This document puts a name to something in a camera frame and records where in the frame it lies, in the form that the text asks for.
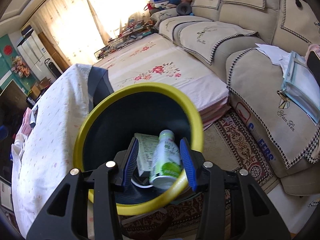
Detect pink milk carton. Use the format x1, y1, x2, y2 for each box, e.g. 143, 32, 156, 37
21, 107, 32, 136

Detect green white drink bottle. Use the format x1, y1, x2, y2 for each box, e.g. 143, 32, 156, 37
149, 129, 182, 190

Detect green white carton box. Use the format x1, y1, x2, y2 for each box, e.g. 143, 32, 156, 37
135, 133, 159, 177

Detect yellow rimmed black trash bin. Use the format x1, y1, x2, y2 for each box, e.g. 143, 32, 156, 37
73, 82, 204, 216

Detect white cloth towel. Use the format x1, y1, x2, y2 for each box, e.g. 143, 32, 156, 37
11, 133, 28, 160

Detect white dotted tablecloth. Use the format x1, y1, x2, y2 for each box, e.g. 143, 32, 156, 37
11, 64, 113, 237

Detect patterned red rug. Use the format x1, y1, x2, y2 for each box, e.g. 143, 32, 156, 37
121, 110, 279, 239

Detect black flat television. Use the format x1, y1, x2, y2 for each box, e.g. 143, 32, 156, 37
1, 80, 28, 181

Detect light blue document bag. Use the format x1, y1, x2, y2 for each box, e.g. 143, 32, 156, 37
281, 51, 319, 124

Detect black tower fan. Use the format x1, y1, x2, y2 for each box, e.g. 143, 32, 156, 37
44, 58, 61, 79

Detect artificial flower bouquet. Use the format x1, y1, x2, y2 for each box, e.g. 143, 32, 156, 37
11, 56, 30, 78

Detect white papers on sofa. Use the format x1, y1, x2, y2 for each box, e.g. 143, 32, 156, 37
256, 43, 290, 72

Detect floral bed mattress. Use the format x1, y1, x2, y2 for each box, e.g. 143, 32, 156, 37
96, 34, 230, 127

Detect cream window curtains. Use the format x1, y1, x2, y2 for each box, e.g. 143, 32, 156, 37
29, 0, 149, 65

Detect beige sofa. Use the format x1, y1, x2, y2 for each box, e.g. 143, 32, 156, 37
151, 0, 319, 196

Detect book pile on floor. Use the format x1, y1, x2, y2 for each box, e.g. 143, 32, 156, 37
94, 21, 155, 60

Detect dark neck pillow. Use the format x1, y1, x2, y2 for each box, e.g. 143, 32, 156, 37
176, 2, 192, 16

